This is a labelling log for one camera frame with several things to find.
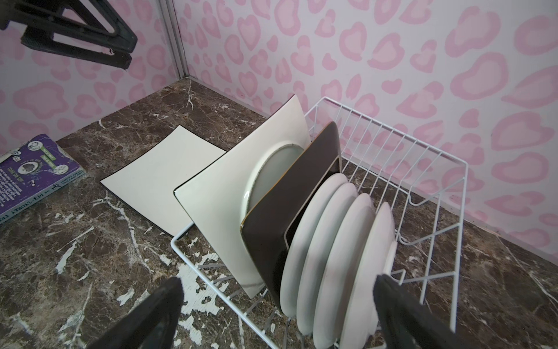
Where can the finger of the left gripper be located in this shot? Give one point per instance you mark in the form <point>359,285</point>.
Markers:
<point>41,40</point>
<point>72,19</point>

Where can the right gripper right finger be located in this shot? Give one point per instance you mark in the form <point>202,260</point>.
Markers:
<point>407,324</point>

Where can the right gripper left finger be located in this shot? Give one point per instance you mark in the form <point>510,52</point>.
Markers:
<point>152,324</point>

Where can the square white plate round well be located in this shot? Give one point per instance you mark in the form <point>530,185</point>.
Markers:
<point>218,198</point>

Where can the purple book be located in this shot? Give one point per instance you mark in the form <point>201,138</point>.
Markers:
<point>32,172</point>

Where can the dark brown square plate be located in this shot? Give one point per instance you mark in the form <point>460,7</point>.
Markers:
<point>269,227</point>

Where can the white wire dish rack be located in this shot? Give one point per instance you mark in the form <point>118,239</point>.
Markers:
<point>425,187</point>

